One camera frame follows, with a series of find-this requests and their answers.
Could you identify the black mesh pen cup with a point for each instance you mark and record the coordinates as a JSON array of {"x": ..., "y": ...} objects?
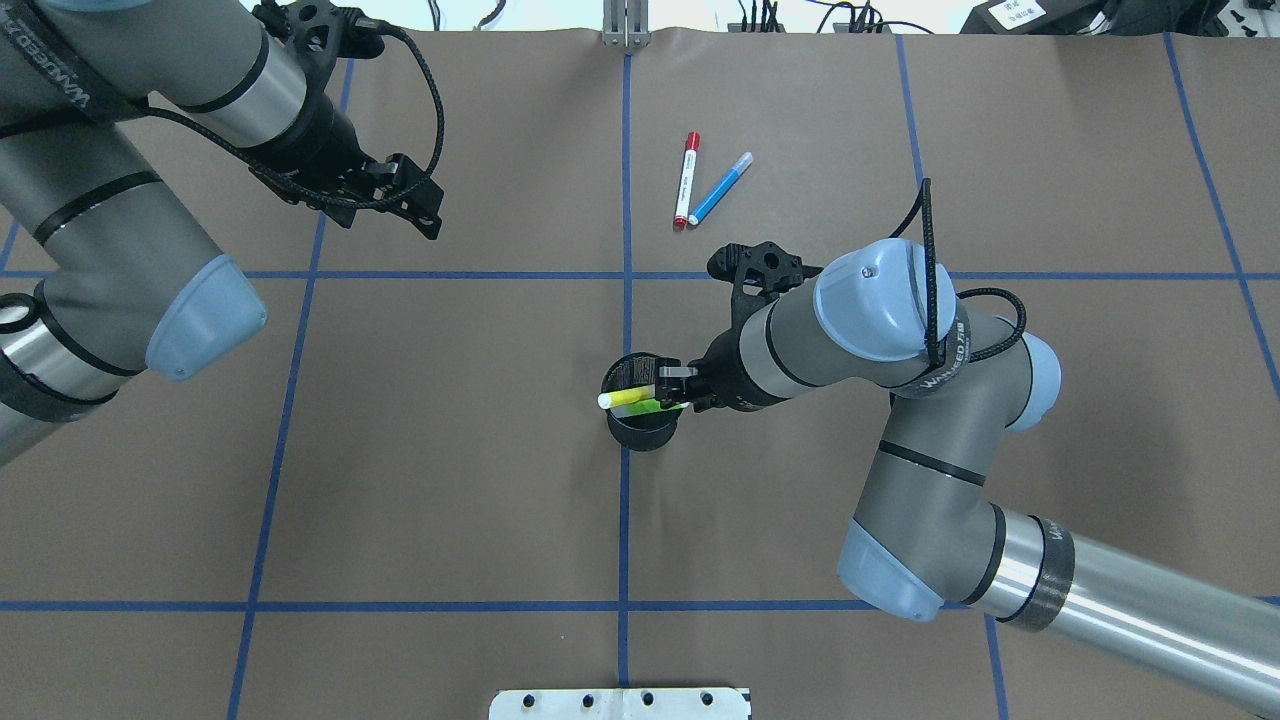
[{"x": 637, "y": 433}]

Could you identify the red marker pen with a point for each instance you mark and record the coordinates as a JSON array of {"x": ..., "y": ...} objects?
[{"x": 681, "y": 215}]

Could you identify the metal base plate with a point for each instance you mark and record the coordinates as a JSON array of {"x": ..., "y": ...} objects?
[{"x": 623, "y": 703}]

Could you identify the blue marker pen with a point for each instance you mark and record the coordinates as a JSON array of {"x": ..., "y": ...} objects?
[{"x": 705, "y": 206}]

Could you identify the yellow marker pen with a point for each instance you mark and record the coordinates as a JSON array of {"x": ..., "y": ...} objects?
[{"x": 625, "y": 397}]

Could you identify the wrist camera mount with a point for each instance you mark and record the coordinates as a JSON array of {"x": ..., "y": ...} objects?
[
  {"x": 319, "y": 33},
  {"x": 759, "y": 276}
]

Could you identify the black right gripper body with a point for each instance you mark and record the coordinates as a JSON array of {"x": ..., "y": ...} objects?
[{"x": 727, "y": 367}]

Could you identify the aluminium frame post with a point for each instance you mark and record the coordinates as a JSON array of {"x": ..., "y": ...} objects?
[{"x": 626, "y": 24}]

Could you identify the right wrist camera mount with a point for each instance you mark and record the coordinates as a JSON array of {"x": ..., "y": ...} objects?
[{"x": 759, "y": 276}]

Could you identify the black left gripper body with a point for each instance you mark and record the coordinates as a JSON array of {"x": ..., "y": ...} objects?
[{"x": 322, "y": 133}]

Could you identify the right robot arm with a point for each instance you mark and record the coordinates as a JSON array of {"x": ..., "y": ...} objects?
[{"x": 923, "y": 534}]

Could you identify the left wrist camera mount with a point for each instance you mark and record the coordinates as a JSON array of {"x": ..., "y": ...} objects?
[{"x": 319, "y": 33}]

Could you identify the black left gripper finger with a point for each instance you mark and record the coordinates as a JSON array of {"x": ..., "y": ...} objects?
[{"x": 426, "y": 221}]

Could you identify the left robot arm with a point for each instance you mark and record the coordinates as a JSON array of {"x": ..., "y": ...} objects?
[{"x": 139, "y": 284}]

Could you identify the green marker pen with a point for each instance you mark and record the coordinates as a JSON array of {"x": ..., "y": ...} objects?
[{"x": 654, "y": 406}]

